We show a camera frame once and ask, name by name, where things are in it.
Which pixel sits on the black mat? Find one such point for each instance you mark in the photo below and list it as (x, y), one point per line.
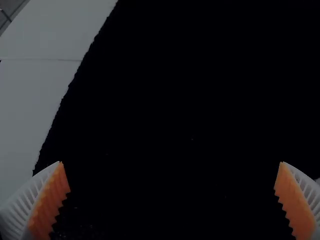
(175, 100)

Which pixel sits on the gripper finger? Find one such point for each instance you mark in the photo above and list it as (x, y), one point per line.
(297, 200)
(37, 200)

